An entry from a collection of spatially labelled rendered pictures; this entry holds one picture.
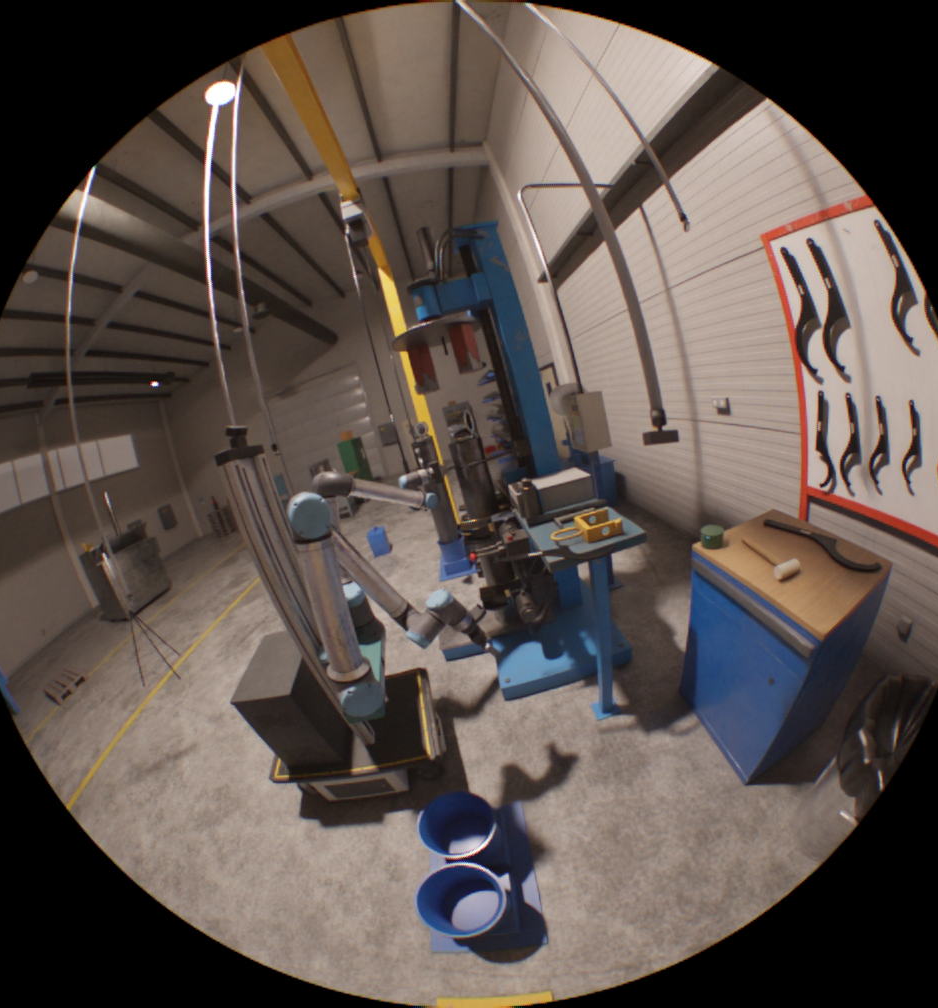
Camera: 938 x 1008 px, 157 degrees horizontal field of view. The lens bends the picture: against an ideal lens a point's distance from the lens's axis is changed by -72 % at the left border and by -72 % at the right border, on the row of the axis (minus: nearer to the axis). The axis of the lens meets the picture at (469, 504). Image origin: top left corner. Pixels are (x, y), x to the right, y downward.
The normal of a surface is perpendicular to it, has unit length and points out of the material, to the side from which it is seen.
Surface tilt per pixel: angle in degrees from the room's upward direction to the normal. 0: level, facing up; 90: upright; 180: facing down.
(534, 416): 90
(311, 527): 83
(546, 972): 0
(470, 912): 0
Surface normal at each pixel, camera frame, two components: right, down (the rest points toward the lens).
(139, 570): 0.97, -0.23
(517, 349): 0.05, 0.26
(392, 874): -0.25, -0.93
